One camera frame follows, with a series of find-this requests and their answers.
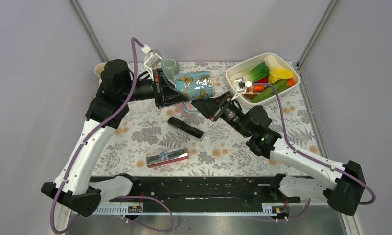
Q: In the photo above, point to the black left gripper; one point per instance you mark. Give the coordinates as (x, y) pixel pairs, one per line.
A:
(165, 91)

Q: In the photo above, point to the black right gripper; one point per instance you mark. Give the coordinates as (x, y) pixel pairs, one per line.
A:
(212, 107)

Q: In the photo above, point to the cream ceramic mug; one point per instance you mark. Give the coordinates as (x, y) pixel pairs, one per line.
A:
(98, 70)

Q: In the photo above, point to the green ceramic mug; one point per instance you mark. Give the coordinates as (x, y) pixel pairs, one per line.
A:
(170, 68)

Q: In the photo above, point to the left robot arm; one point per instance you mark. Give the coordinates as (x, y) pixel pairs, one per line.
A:
(73, 188)

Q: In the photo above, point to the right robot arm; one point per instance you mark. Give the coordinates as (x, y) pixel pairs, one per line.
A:
(340, 185)

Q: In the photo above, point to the orange toy carrot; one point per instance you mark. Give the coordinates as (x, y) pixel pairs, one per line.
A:
(259, 88)

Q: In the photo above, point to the yellow toy cabbage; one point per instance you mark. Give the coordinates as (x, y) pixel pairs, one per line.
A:
(276, 71)

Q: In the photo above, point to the white plastic basin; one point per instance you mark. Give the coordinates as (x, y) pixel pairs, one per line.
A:
(248, 64)

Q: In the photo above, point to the black rectangular box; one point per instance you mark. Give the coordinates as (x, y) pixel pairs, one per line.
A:
(186, 128)

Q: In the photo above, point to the silver red stapler box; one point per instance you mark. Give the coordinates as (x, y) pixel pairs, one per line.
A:
(167, 157)

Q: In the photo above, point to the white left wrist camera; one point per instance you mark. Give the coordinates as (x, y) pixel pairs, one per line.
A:
(151, 60)

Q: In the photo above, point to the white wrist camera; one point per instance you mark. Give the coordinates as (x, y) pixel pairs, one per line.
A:
(151, 60)
(241, 87)

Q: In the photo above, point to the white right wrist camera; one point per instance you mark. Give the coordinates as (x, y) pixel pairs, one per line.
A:
(241, 87)

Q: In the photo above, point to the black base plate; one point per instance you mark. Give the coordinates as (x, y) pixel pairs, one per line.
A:
(206, 194)

